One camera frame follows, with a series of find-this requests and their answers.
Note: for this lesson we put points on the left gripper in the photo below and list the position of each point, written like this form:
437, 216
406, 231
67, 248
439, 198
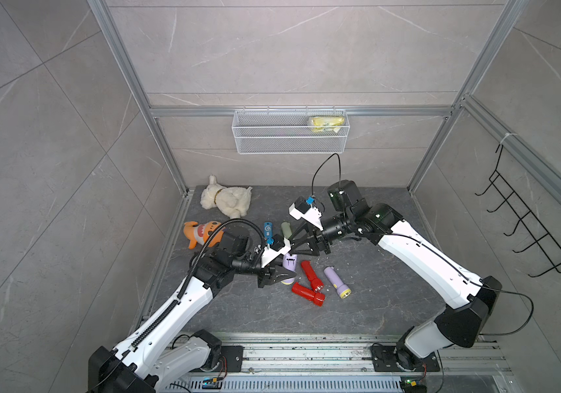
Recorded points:
270, 274

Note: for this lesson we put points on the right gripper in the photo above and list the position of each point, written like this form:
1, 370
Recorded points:
313, 239

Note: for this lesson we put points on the purple flashlight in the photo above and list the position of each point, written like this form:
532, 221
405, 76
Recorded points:
342, 289
290, 262

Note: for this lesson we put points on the green flashlight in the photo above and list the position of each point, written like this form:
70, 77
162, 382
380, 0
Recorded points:
286, 230

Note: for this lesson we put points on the blue flashlight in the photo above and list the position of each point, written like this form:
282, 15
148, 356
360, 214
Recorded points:
268, 230

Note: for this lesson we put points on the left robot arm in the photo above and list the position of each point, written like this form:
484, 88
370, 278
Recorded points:
142, 362

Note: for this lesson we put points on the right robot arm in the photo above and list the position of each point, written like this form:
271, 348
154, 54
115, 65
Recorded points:
469, 299

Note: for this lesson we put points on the red flashlight right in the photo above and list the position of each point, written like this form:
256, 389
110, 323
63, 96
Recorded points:
315, 282

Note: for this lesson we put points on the red flashlight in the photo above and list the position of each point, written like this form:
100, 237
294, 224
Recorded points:
315, 282
315, 297

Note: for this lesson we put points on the red flashlight left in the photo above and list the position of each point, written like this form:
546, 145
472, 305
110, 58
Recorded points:
315, 297

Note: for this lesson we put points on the white plush dog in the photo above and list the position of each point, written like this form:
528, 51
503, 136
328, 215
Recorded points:
233, 202

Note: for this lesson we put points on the orange plush toy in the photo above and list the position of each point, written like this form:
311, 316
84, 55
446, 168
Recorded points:
197, 233

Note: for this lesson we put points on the yellow item in basket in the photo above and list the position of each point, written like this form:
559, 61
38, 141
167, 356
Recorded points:
326, 124

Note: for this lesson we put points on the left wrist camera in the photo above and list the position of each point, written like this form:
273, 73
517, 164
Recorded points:
279, 245

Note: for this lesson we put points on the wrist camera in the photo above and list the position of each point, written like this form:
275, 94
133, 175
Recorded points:
305, 208
279, 245

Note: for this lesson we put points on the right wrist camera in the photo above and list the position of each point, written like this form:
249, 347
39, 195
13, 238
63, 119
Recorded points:
305, 208

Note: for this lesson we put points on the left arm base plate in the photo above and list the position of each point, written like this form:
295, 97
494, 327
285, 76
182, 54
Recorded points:
227, 359

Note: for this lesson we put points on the white wire basket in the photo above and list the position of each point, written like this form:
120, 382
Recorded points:
258, 132

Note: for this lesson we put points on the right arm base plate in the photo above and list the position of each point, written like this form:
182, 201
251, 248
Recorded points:
391, 358

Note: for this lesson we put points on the black wall hook rack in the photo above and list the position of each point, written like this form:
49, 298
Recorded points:
527, 221

